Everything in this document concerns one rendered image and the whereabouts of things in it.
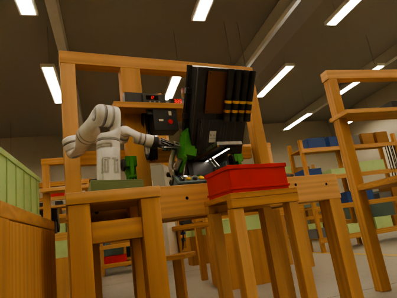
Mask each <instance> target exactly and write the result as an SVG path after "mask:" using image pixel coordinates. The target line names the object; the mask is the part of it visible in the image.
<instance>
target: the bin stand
mask: <svg viewBox="0 0 397 298"><path fill-rule="evenodd" d="M298 201H299V197H298V193H297V188H296V187H291V188H284V189H272V190H259V191H252V192H240V193H229V194H227V195H224V196H221V197H218V198H215V199H212V200H209V201H206V202H204V207H205V213H206V215H207V218H208V223H209V231H210V239H211V247H212V251H213V259H214V267H215V272H216V280H217V288H218V293H219V298H234V296H233V289H232V281H231V276H230V269H229V262H228V257H227V249H226V242H225V238H224V230H223V223H222V216H221V213H228V216H229V223H230V230H231V235H232V242H233V249H234V253H235V260H236V268H237V275H238V279H239V287H240V293H241V298H259V297H258V290H257V286H256V280H255V273H254V269H253V262H252V255H251V251H250V245H249V238H248V231H247V227H246V221H245V214H244V210H252V209H258V213H259V219H260V223H261V230H262V236H263V242H264V246H265V252H266V259H267V263H268V269H269V275H270V279H271V286H272V292H273V295H274V298H288V293H287V287H286V283H285V277H284V271H283V268H282V261H281V256H280V251H279V246H278V240H277V236H276V230H275V224H274V218H273V214H272V209H271V207H270V205H273V204H279V203H282V205H283V209H284V214H285V220H286V224H287V230H288V235H289V241H290V244H291V250H292V256H293V259H294V265H295V270H296V274H297V280H298V285H299V290H300V295H301V298H318V296H317V291H316V287H315V281H314V276H313V271H312V267H311V262H310V256H309V253H308V248H307V242H306V239H305V233H304V228H303V225H302V219H301V214H300V209H299V205H298Z"/></svg>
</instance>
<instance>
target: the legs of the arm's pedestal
mask: <svg viewBox="0 0 397 298"><path fill-rule="evenodd" d="M137 205H138V206H132V207H129V208H127V215H128V218H126V219H116V220H110V221H100V222H92V223H91V215H90V204H89V203H88V204H81V205H69V206H68V229H69V256H70V282H71V298H96V293H95V274H94V263H93V245H96V244H104V243H108V242H117V241H125V240H129V242H130V249H131V263H132V276H133V283H134V297H135V298H171V297H170V287H169V281H168V270H167V259H166V253H165V243H164V233H163V227H162V216H161V206H160V198H159V197H150V198H143V199H140V200H139V201H137Z"/></svg>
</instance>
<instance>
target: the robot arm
mask: <svg viewBox="0 0 397 298"><path fill-rule="evenodd" d="M99 127H106V128H110V131H109V132H103V133H100V128H99ZM130 136H131V137H133V142H134V143H135V144H139V145H143V146H145V153H146V155H149V153H150V148H154V149H156V148H157V147H159V148H162V150H163V151H171V150H175V151H177V150H178V147H175V146H174V144H173V143H171V142H170V141H168V140H166V139H164V138H161V139H159V137H158V136H154V135H150V134H143V133H140V132H138V131H135V130H134V129H132V128H130V127H127V126H121V110H120V109H119V108H118V107H117V106H110V105H104V104H98V105H96V106H95V107H94V109H93V110H92V112H91V114H90V115H89V117H88V119H87V120H86V121H85V122H84V124H83V125H81V127H80V128H79V129H78V130H77V132H76V135H71V136H68V137H66V138H64V139H63V140H62V144H63V147H64V150H65V152H66V155H67V156H68V158H78V157H80V156H82V155H83V154H84V153H85V152H86V150H87V149H88V148H89V146H90V145H91V144H93V143H94V144H96V149H97V150H96V157H97V180H121V151H120V144H125V143H126V142H128V140H129V137H130Z"/></svg>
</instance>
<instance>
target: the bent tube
mask: <svg viewBox="0 0 397 298"><path fill-rule="evenodd" d="M173 143H174V146H175V147H181V145H180V143H179V142H176V141H173ZM176 152H177V151H175V150H172V152H171V154H170V159H169V163H168V170H169V172H170V176H171V178H172V175H174V176H176V175H175V172H174V170H173V164H174V158H175V155H176ZM172 180H173V178H172Z"/></svg>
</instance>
